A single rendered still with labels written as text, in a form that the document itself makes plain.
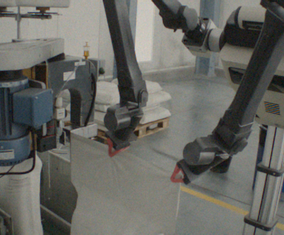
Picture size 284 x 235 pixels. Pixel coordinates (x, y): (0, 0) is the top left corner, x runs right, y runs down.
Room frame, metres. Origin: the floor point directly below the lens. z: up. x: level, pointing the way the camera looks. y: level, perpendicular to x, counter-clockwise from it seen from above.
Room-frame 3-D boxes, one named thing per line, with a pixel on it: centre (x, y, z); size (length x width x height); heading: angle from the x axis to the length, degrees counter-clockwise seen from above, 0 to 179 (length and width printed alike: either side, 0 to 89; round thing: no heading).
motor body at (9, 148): (0.96, 0.40, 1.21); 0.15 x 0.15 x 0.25
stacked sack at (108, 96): (4.21, 0.30, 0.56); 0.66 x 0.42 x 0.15; 141
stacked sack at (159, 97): (4.69, -0.06, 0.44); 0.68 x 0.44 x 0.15; 141
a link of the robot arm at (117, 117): (1.05, 0.05, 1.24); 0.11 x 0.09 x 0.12; 142
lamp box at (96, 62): (1.46, 0.20, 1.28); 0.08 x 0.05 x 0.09; 51
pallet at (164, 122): (4.58, 0.29, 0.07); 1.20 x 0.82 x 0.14; 143
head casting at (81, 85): (1.42, 0.38, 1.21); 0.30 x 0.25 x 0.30; 51
